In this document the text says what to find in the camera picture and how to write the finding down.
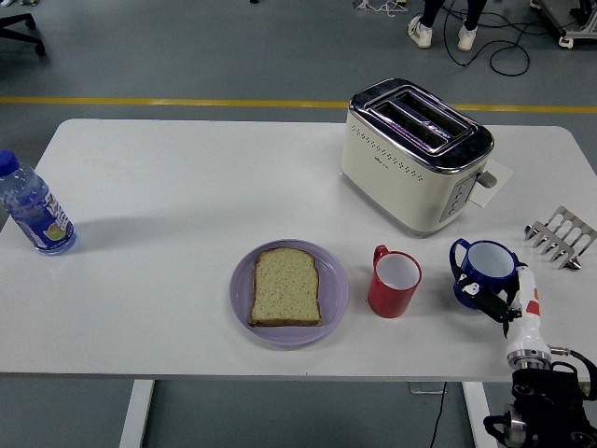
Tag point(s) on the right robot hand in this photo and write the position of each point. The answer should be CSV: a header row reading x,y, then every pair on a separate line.
x,y
527,326

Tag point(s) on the blue enamel cup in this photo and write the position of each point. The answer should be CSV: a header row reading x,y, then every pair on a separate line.
x,y
490,261

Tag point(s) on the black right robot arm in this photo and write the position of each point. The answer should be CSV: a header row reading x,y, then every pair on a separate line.
x,y
545,406

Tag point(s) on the red enamel cup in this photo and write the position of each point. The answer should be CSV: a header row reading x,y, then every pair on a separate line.
x,y
389,301

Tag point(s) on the slice of bread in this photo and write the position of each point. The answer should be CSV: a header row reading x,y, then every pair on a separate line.
x,y
286,289

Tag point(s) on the white table leg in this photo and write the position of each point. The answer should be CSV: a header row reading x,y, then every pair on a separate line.
x,y
136,415
473,396

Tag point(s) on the silver metal toast rack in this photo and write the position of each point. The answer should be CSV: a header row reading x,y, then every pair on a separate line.
x,y
559,233

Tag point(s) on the grey box under table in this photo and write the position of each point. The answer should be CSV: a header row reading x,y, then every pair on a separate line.
x,y
422,388

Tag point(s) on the white paper sheet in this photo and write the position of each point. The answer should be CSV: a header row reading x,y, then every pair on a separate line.
x,y
499,175

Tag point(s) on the cream and chrome toaster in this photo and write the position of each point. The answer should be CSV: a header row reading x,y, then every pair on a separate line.
x,y
396,186

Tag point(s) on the purple plate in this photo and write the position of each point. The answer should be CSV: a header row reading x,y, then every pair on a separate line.
x,y
333,289

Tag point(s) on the metal equipment cart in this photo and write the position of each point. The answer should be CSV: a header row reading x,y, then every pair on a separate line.
x,y
576,28

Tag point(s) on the person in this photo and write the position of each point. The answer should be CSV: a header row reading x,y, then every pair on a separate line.
x,y
422,32

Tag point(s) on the plastic bottle with blue cap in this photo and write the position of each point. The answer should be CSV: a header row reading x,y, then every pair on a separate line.
x,y
39,214

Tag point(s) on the black office chair base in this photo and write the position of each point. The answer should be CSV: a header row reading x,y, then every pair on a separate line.
x,y
21,23

